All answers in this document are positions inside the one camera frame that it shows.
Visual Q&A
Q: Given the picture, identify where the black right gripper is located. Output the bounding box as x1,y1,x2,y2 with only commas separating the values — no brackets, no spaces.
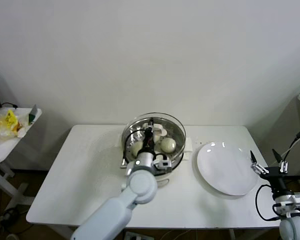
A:
250,149,289,195

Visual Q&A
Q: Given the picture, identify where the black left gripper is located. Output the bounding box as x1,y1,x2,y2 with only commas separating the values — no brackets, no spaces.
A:
142,117,157,154

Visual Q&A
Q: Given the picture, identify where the glass lid with white handle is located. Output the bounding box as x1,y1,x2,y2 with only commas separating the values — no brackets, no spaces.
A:
121,112,187,163

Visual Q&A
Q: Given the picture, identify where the stainless steel steamer basket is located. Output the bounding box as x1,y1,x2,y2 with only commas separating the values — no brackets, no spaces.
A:
114,113,195,176

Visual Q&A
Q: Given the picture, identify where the white round plate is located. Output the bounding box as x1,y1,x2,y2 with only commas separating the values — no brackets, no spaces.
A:
195,141,259,197

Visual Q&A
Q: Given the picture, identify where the white electric cooker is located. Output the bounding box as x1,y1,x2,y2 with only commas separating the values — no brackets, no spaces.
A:
123,149,191,188

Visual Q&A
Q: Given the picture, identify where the large white table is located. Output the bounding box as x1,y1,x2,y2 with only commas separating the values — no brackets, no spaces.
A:
26,124,298,240

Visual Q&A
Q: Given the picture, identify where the white power strip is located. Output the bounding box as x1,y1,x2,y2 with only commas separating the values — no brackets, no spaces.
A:
124,231,147,240

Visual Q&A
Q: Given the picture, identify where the small grey green device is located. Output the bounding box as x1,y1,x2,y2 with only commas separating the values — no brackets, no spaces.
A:
28,104,38,125

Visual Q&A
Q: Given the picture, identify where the yellow plastic bag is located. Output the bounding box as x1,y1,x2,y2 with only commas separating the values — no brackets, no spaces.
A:
0,108,32,144

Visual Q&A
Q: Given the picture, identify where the small white side table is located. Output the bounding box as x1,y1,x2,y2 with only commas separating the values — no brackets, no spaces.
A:
0,106,44,213

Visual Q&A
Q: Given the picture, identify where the dark power strip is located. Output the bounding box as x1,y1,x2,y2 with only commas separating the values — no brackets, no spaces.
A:
0,208,20,222

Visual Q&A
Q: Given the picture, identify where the white cable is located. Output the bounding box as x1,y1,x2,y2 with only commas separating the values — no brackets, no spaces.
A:
281,136,300,161

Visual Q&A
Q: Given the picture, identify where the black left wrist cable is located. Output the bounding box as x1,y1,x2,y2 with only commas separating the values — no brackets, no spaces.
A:
122,128,148,166

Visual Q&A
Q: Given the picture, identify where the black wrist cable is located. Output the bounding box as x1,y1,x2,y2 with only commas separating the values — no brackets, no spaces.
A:
122,128,148,166
255,184,282,221

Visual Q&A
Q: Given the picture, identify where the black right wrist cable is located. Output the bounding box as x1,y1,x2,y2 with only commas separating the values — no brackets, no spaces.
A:
255,184,282,221

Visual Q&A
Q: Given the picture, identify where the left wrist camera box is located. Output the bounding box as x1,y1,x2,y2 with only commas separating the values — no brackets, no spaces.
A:
153,159,173,174

